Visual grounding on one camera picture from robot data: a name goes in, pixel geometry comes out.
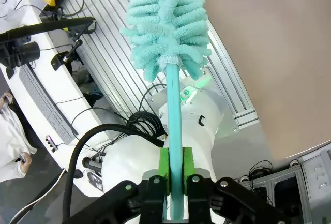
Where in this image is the white operator desk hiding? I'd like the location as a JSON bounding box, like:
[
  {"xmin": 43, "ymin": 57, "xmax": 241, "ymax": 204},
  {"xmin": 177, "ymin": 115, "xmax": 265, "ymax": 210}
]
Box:
[{"xmin": 0, "ymin": 0, "xmax": 125, "ymax": 199}]

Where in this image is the person in white coat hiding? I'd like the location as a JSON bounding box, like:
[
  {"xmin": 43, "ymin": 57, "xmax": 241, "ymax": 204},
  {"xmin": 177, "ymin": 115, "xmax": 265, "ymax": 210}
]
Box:
[{"xmin": 0, "ymin": 91, "xmax": 38, "ymax": 183}]

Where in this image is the coiled black cable bundle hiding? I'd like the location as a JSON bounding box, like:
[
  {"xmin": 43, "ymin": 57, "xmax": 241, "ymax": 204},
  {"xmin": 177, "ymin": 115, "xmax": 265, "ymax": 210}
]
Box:
[{"xmin": 126, "ymin": 111, "xmax": 168, "ymax": 146}]

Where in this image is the black cylindrical camera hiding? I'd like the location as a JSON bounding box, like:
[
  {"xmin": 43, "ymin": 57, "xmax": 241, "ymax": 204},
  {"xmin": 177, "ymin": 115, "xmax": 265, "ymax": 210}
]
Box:
[{"xmin": 0, "ymin": 41, "xmax": 41, "ymax": 80}]

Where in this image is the black sleeved right arm cable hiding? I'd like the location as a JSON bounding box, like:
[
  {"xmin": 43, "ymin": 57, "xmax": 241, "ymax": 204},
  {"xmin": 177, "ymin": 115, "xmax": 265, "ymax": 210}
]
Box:
[{"xmin": 63, "ymin": 123, "xmax": 166, "ymax": 224}]

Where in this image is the small button control box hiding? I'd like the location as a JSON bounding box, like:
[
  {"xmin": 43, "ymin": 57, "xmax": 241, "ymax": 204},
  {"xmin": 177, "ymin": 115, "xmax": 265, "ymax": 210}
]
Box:
[{"xmin": 44, "ymin": 134, "xmax": 59, "ymax": 154}]

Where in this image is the grey computer keyboard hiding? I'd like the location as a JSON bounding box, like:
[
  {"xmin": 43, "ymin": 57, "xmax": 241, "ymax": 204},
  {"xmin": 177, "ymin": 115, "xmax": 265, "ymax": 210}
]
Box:
[{"xmin": 18, "ymin": 63, "xmax": 79, "ymax": 144}]

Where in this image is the grey drawer cabinet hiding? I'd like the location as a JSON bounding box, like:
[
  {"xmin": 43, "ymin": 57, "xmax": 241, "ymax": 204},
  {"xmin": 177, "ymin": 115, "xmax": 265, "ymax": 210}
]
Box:
[{"xmin": 239, "ymin": 146, "xmax": 331, "ymax": 224}]

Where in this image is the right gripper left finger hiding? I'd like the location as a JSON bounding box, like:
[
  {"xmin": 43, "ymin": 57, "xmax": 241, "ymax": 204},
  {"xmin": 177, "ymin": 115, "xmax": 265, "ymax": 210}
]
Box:
[{"xmin": 62, "ymin": 147, "xmax": 171, "ymax": 224}]

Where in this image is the black desk clamp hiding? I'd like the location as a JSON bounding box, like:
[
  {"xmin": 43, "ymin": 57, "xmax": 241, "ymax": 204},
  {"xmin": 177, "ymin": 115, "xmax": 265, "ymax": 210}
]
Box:
[{"xmin": 50, "ymin": 39, "xmax": 84, "ymax": 71}]

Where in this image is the white-coated person's hand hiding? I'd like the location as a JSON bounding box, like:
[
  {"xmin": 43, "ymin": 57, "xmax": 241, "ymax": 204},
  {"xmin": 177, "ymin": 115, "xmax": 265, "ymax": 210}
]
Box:
[{"xmin": 18, "ymin": 153, "xmax": 33, "ymax": 174}]

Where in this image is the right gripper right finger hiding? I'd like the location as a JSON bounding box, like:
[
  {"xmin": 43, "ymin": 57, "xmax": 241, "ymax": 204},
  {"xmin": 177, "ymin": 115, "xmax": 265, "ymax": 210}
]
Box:
[{"xmin": 182, "ymin": 146, "xmax": 293, "ymax": 224}]

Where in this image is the teal microfibre duster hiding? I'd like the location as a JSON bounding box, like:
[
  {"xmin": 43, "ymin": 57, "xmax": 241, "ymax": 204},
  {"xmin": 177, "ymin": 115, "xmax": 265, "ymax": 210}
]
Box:
[{"xmin": 119, "ymin": 0, "xmax": 213, "ymax": 221}]

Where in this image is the slotted aluminium base plate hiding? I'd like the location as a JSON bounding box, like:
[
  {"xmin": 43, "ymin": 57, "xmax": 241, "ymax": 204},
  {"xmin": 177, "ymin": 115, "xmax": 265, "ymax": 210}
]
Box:
[{"xmin": 38, "ymin": 0, "xmax": 261, "ymax": 131}]

